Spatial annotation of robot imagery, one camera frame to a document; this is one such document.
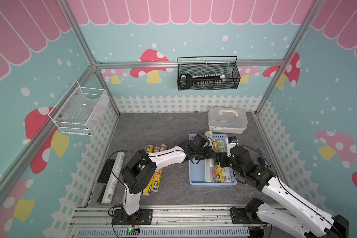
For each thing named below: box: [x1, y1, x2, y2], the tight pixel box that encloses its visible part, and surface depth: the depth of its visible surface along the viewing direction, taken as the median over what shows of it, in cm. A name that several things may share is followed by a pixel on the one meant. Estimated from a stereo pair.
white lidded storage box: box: [208, 106, 248, 135], surface depth 105 cm
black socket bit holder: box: [179, 73, 226, 89], surface depth 91 cm
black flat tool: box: [96, 158, 116, 184], surface depth 89 cm
